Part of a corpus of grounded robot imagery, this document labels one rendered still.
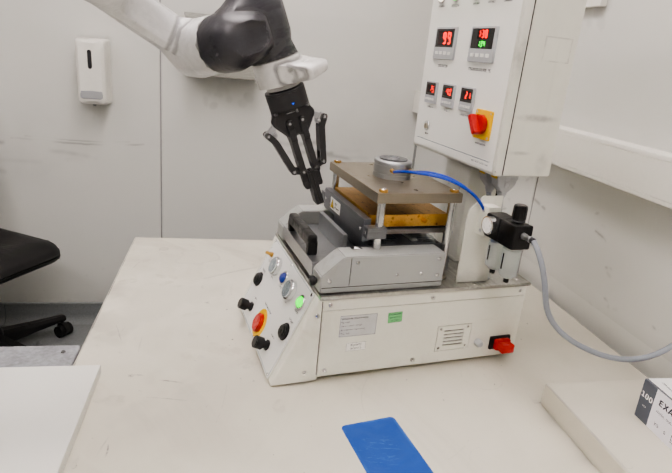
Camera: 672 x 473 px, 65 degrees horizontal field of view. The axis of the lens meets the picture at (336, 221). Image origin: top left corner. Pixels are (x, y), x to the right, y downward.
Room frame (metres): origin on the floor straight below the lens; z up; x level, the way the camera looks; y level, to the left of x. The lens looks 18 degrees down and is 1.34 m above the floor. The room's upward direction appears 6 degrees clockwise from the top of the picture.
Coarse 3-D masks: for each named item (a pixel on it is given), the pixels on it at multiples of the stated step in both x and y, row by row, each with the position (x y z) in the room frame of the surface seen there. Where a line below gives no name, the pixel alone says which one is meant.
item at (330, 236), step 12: (324, 216) 1.08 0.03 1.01; (312, 228) 1.11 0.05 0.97; (324, 228) 1.07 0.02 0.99; (336, 228) 1.01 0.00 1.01; (288, 240) 1.07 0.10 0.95; (300, 240) 1.02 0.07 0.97; (324, 240) 1.04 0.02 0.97; (336, 240) 1.00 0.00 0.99; (348, 240) 1.05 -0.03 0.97; (300, 252) 0.98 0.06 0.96; (324, 252) 0.97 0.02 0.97; (312, 264) 0.91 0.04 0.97
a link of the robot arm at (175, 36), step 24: (96, 0) 0.77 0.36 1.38; (120, 0) 0.80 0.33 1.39; (144, 0) 0.89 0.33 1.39; (144, 24) 0.89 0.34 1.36; (168, 24) 0.93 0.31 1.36; (192, 24) 0.92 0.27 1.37; (168, 48) 0.93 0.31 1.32; (192, 48) 0.90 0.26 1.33; (192, 72) 0.95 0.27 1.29; (216, 72) 0.92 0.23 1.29
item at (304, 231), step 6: (294, 216) 1.06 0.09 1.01; (288, 222) 1.08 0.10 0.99; (294, 222) 1.04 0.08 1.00; (300, 222) 1.02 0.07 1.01; (288, 228) 1.08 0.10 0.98; (294, 228) 1.03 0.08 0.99; (300, 228) 1.00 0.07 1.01; (306, 228) 0.99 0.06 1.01; (300, 234) 0.99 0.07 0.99; (306, 234) 0.96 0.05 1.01; (312, 234) 0.95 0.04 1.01; (306, 240) 0.95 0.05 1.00; (312, 240) 0.95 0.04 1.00; (306, 246) 0.95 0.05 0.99; (312, 246) 0.95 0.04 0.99; (306, 252) 0.95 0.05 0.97; (312, 252) 0.95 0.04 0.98
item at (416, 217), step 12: (348, 192) 1.11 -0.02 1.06; (360, 192) 1.12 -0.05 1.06; (360, 204) 1.02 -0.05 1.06; (372, 204) 1.03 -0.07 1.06; (396, 204) 1.05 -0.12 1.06; (408, 204) 1.06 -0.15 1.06; (420, 204) 1.07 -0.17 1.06; (372, 216) 0.96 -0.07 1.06; (396, 216) 0.98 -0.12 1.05; (408, 216) 0.99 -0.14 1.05; (420, 216) 1.00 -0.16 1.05; (432, 216) 1.01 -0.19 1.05; (444, 216) 1.02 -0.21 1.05; (396, 228) 0.98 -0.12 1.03; (408, 228) 0.99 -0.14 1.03; (420, 228) 1.00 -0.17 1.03; (432, 228) 1.01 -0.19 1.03
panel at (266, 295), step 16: (272, 256) 1.11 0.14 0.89; (288, 256) 1.05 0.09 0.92; (288, 272) 1.01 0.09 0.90; (256, 288) 1.10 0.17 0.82; (272, 288) 1.03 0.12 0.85; (304, 288) 0.91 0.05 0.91; (256, 304) 1.05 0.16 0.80; (272, 304) 0.99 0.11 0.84; (288, 304) 0.93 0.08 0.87; (304, 304) 0.88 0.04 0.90; (272, 320) 0.95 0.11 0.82; (288, 320) 0.90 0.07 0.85; (272, 336) 0.91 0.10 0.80; (288, 336) 0.87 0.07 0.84; (272, 352) 0.88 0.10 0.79; (272, 368) 0.85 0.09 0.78
